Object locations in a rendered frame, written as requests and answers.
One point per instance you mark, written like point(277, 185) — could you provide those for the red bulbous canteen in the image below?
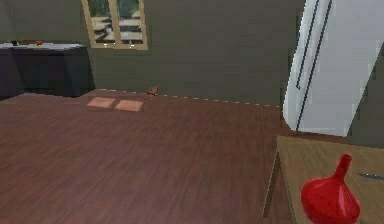
point(330, 196)

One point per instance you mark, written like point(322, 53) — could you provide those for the small brown floor object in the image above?
point(153, 90)

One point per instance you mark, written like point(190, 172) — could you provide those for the wooden framed window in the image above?
point(115, 25)

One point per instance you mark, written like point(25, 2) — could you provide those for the light wooden table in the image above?
point(320, 160)

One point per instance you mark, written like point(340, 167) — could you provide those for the white fridge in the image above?
point(336, 66)

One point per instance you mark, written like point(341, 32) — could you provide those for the dark kitchen counter cupboard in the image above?
point(43, 70)

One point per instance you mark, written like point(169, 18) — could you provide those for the small red round food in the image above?
point(39, 42)

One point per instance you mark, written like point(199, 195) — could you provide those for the grey flat utensil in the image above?
point(371, 176)

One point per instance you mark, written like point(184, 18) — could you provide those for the small black object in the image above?
point(14, 43)

